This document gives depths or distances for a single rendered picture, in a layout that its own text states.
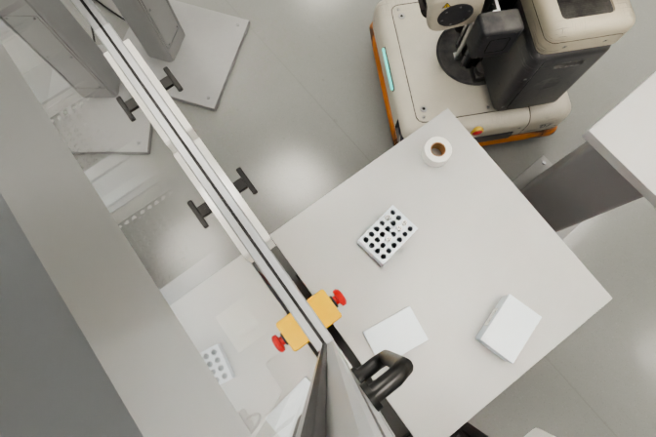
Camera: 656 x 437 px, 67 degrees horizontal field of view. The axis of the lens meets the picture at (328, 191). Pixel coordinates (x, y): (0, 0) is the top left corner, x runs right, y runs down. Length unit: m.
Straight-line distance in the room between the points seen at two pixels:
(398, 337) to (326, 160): 1.06
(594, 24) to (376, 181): 0.73
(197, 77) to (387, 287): 1.38
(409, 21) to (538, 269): 1.14
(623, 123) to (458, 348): 0.74
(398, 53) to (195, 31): 0.92
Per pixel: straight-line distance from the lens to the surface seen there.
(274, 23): 2.40
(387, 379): 0.45
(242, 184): 1.13
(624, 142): 1.52
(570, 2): 1.59
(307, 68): 2.27
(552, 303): 1.34
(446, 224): 1.28
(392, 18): 2.08
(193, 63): 2.31
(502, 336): 1.24
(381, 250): 1.21
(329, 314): 1.07
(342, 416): 0.20
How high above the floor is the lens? 1.98
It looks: 75 degrees down
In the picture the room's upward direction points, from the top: straight up
